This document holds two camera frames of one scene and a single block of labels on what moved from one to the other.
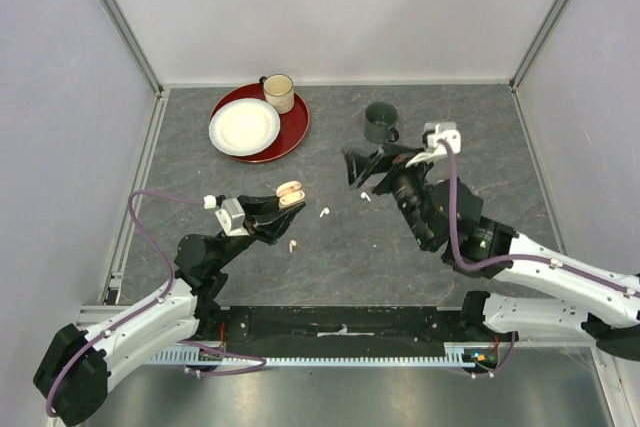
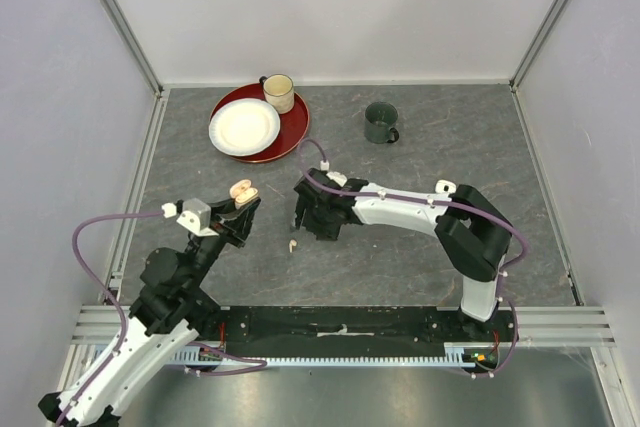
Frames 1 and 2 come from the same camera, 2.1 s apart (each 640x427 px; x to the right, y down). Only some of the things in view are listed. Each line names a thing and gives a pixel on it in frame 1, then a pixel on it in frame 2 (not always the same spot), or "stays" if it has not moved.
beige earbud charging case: [290, 194] to [243, 192]
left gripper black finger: [281, 225] to [244, 220]
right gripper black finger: [359, 168] to [298, 219]
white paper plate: [244, 127] stays
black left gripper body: [259, 232] to [227, 232]
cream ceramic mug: [278, 91] stays
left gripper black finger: [254, 205] to [221, 207]
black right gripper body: [402, 181] to [316, 220]
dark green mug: [379, 123] stays
